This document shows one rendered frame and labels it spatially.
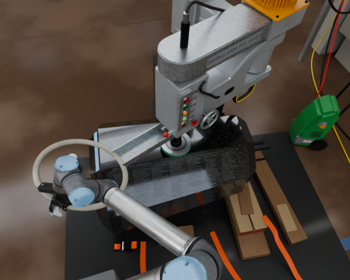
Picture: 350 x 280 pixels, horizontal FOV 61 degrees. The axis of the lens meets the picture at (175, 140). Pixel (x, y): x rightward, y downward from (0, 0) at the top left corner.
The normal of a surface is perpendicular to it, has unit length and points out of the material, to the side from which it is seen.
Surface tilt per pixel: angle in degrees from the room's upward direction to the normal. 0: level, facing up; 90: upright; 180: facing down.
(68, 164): 23
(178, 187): 45
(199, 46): 0
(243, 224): 0
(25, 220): 0
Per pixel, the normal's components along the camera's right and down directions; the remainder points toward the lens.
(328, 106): -0.51, -0.52
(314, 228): 0.04, -0.57
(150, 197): 0.20, 0.16
